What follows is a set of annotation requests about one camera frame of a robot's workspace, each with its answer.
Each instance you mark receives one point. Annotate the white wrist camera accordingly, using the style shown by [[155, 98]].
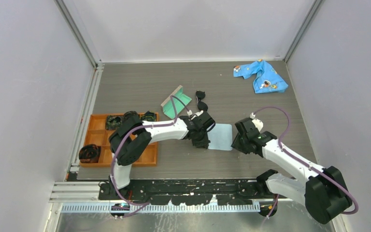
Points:
[[257, 123], [194, 115]]

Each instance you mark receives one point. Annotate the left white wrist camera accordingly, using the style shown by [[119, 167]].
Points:
[[194, 115]]

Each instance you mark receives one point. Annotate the blue patterned cloth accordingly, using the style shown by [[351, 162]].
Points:
[[267, 80]]

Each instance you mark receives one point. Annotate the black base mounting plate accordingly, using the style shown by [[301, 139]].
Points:
[[231, 191]]

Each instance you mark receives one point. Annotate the green yellow patterned rolled item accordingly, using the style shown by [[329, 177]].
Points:
[[149, 116]]

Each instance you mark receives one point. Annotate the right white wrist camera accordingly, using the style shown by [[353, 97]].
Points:
[[257, 123]]

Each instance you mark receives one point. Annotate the black orange rolled item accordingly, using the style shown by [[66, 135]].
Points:
[[89, 153]]

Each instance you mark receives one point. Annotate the light blue lens cloth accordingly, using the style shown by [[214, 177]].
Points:
[[220, 137]]

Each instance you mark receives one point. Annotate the black patterned rolled item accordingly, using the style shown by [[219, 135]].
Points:
[[128, 115]]

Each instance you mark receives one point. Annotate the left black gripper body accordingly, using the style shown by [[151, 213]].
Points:
[[202, 140]]

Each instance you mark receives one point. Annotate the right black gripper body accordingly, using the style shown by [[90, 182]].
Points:
[[239, 143]]

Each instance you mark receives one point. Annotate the dark camouflage rolled item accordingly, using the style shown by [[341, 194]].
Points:
[[113, 122]]

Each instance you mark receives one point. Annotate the perforated metal cable rail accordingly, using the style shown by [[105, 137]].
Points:
[[108, 207]]

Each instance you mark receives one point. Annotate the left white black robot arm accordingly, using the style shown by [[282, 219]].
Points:
[[130, 140]]

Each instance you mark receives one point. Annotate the black sunglasses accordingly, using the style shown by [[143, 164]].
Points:
[[200, 95]]

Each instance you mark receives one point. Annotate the beige glasses case green lining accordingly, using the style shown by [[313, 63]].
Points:
[[176, 102]]

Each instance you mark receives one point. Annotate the orange compartment tray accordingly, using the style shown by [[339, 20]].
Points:
[[97, 134]]

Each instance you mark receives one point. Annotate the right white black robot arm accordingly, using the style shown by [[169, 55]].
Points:
[[322, 191]]

